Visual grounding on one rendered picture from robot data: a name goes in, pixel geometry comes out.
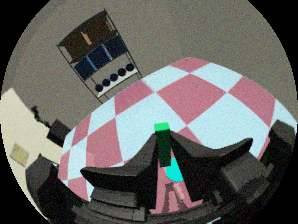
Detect teal flat disc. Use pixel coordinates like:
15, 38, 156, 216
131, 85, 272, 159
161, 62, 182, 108
165, 159, 184, 181

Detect green rectangular post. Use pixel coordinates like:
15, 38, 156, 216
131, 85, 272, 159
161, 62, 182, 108
154, 123, 172, 167

